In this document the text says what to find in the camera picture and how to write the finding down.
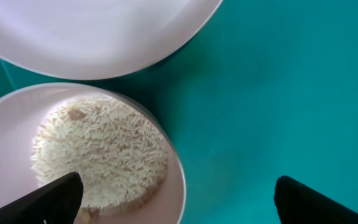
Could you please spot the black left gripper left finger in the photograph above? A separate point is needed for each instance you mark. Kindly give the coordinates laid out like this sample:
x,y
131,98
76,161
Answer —
x,y
55,203

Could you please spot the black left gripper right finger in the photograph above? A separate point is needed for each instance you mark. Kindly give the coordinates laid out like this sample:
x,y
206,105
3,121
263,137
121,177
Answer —
x,y
296,203

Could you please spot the cooked rice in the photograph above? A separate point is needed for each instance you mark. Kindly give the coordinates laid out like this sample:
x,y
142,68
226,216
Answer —
x,y
119,154

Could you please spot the pink bowl with rice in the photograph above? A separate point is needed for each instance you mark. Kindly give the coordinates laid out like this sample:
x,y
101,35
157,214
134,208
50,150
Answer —
x,y
23,110

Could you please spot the teal serving tray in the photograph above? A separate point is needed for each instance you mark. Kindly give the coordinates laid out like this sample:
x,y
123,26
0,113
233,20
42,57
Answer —
x,y
263,89

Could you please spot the large white plate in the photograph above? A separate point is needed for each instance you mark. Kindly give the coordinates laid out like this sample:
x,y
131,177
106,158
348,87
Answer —
x,y
97,39

